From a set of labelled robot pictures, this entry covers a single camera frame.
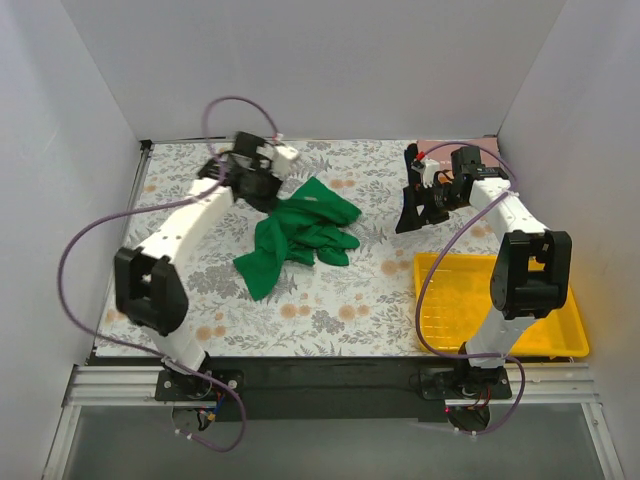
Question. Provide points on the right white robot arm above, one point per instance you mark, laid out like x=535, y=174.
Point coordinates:
x=530, y=278

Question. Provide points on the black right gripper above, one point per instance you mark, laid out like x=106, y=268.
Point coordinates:
x=417, y=198

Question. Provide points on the green t shirt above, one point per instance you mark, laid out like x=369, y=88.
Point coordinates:
x=304, y=228

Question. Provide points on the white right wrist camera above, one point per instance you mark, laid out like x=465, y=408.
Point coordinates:
x=427, y=168

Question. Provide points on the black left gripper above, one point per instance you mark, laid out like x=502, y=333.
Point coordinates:
x=261, y=189

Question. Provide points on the aluminium mounting rail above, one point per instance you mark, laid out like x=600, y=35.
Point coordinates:
x=561, y=383

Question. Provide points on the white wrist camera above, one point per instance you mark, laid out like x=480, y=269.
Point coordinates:
x=284, y=158
x=427, y=168

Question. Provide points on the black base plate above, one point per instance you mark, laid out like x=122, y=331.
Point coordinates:
x=339, y=406

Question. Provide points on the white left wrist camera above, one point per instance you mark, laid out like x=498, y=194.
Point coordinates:
x=284, y=158

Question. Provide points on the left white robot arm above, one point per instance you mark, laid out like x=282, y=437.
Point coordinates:
x=148, y=287

